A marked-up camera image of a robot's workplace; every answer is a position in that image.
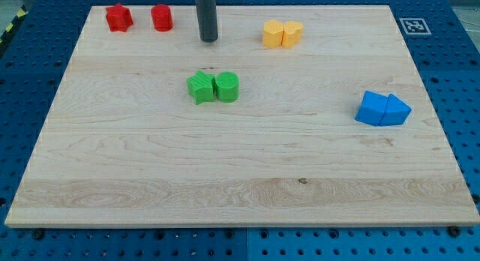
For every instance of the black bolt front left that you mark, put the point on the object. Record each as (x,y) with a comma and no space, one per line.
(37,234)

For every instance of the black bolt front right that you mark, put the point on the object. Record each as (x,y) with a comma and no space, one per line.
(454,231)

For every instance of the red star block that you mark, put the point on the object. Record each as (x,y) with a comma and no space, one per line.
(119,18)

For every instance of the red cylinder block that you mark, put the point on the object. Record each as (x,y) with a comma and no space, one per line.
(162,17)

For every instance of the white fiducial marker tag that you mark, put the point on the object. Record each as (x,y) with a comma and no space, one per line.
(414,26)

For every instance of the yellow pentagon block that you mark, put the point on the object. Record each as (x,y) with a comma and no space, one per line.
(272,33)

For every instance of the blue cube block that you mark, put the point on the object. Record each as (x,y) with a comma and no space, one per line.
(372,108)

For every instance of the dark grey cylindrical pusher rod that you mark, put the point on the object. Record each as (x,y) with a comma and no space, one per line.
(207,20)

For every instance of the green cylinder block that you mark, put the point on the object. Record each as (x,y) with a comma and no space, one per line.
(227,87)

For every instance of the black bolt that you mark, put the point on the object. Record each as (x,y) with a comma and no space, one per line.
(37,234)
(454,231)

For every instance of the yellow heart block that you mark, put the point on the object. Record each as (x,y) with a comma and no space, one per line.
(292,33)

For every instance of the wooden board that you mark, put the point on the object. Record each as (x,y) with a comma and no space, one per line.
(125,146)

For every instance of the green star block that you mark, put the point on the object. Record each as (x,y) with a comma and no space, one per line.
(201,86)

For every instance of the blue wedge block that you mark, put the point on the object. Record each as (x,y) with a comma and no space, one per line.
(396,112)

